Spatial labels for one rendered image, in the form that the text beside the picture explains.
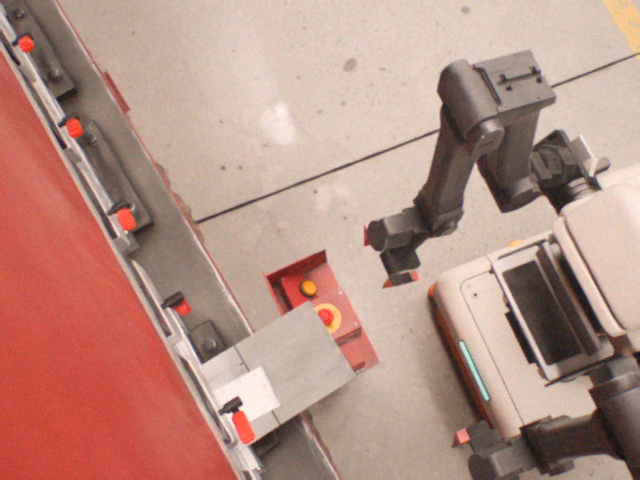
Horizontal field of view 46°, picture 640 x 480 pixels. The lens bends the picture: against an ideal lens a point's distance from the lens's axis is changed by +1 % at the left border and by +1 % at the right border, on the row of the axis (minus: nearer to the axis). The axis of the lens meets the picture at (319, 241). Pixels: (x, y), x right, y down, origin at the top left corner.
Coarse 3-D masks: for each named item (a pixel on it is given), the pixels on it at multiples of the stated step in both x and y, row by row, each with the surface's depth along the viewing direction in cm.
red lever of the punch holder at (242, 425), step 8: (232, 400) 118; (240, 400) 118; (224, 408) 118; (232, 408) 117; (232, 416) 115; (240, 416) 114; (240, 424) 113; (248, 424) 113; (240, 432) 112; (248, 432) 111; (240, 440) 111; (248, 440) 111
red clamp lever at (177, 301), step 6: (174, 294) 125; (180, 294) 125; (168, 300) 125; (174, 300) 125; (180, 300) 125; (162, 306) 125; (168, 306) 125; (174, 306) 127; (180, 306) 128; (186, 306) 130; (180, 312) 130; (186, 312) 132
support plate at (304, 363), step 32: (288, 320) 148; (320, 320) 148; (224, 352) 147; (256, 352) 147; (288, 352) 146; (320, 352) 146; (224, 384) 145; (288, 384) 144; (320, 384) 144; (288, 416) 142
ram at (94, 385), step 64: (0, 64) 112; (0, 128) 82; (0, 192) 65; (64, 192) 99; (0, 256) 53; (64, 256) 75; (0, 320) 45; (64, 320) 60; (128, 320) 89; (0, 384) 39; (64, 384) 50; (128, 384) 69; (192, 384) 111; (0, 448) 35; (64, 448) 43; (128, 448) 56; (192, 448) 82
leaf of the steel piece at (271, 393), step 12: (252, 372) 145; (264, 372) 145; (228, 384) 145; (240, 384) 145; (252, 384) 144; (264, 384) 144; (228, 396) 144; (240, 396) 144; (252, 396) 144; (264, 396) 144; (276, 396) 144; (240, 408) 143; (252, 408) 143; (264, 408) 143
